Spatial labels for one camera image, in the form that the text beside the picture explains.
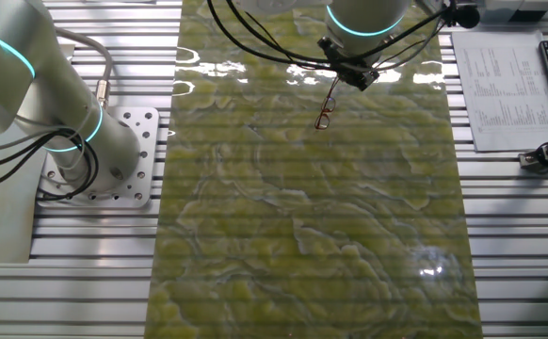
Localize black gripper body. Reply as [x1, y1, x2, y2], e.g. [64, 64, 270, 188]
[316, 36, 379, 77]

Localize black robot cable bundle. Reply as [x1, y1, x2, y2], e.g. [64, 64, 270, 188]
[0, 127, 101, 202]
[206, 0, 482, 73]

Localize green marble pattern mat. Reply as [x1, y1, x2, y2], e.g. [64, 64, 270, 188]
[144, 0, 485, 339]

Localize red frame glasses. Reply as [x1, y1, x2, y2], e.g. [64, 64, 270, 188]
[314, 76, 342, 131]

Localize printed table paper sheet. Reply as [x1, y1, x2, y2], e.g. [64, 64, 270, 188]
[451, 30, 548, 153]

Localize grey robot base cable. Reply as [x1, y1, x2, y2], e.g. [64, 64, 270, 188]
[55, 26, 115, 110]

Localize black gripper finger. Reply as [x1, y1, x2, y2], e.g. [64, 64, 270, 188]
[354, 69, 381, 93]
[334, 66, 359, 87]

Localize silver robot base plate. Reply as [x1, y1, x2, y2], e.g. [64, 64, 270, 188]
[36, 105, 161, 209]

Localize camera stand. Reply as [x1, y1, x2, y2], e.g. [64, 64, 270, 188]
[518, 136, 548, 171]

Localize grey black device box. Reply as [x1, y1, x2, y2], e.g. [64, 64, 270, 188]
[478, 0, 548, 24]

